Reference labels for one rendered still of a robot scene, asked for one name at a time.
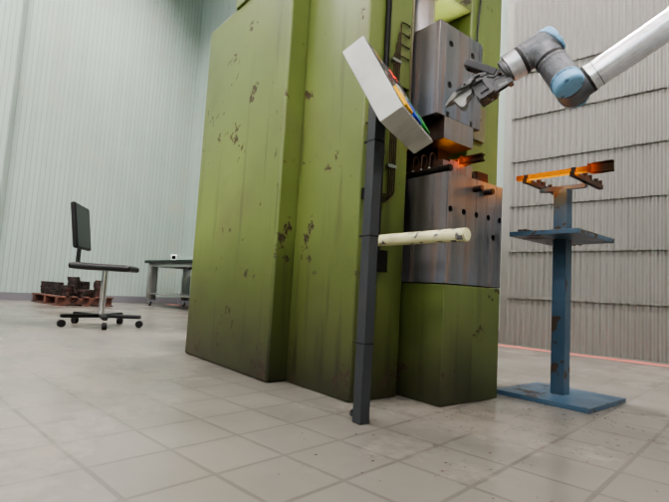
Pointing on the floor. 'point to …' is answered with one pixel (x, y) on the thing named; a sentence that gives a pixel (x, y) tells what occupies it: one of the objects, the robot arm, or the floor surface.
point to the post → (367, 271)
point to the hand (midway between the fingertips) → (448, 102)
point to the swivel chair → (81, 229)
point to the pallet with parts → (75, 295)
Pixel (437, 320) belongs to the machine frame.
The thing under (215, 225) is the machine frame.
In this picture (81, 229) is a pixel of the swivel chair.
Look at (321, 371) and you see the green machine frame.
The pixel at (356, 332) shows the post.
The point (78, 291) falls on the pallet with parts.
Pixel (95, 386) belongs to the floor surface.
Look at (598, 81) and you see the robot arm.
